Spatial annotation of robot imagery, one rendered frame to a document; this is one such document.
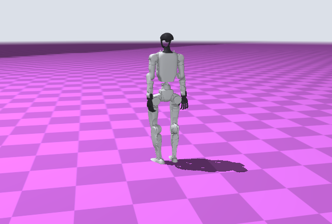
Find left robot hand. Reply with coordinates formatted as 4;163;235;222
147;94;156;112

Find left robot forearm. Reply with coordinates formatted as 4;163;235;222
146;73;154;98

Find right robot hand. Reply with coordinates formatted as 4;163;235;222
179;91;188;110

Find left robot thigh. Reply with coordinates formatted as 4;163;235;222
148;93;162;134

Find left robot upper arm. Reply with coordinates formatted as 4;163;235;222
148;53;159;80

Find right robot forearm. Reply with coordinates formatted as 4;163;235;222
179;77;186;95

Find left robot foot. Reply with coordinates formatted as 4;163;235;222
151;158;165;164

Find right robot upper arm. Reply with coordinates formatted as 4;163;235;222
176;53;185;79

